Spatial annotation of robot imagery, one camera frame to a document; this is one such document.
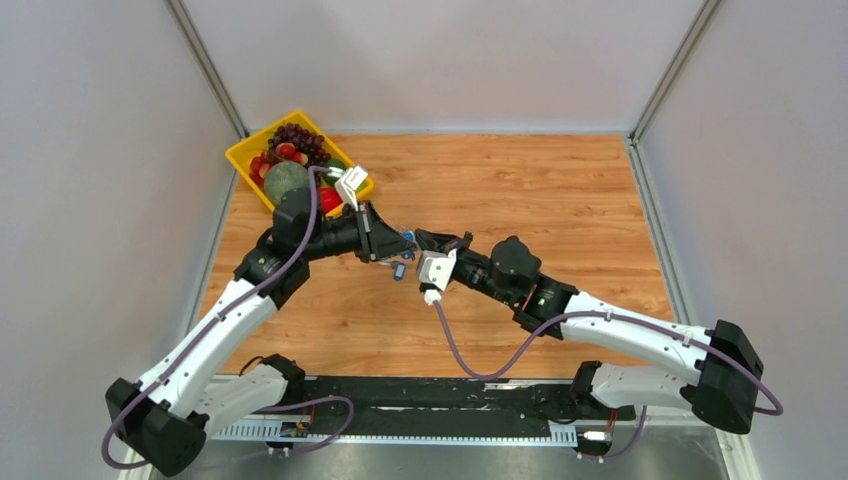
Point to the red apple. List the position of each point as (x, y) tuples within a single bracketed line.
[(330, 199)]

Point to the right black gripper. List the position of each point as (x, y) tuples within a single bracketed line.
[(444, 242)]

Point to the loose key blue tag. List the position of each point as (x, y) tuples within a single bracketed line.
[(397, 268)]

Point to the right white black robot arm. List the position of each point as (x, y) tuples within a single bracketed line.
[(714, 372)]

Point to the dark green lime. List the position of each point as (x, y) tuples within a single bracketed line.
[(331, 166)]

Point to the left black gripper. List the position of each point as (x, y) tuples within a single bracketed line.
[(376, 239)]

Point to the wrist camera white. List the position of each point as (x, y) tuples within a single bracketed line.
[(434, 271), (347, 182)]

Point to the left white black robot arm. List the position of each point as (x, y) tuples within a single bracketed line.
[(167, 414)]

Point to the dark purple grape bunch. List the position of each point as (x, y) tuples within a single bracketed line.
[(293, 142)]

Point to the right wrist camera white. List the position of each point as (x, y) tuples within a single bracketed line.
[(434, 271)]

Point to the green melon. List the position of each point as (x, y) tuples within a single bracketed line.
[(282, 178)]

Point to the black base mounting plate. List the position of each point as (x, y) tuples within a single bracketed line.
[(437, 411)]

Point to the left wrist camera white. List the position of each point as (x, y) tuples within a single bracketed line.
[(347, 182)]

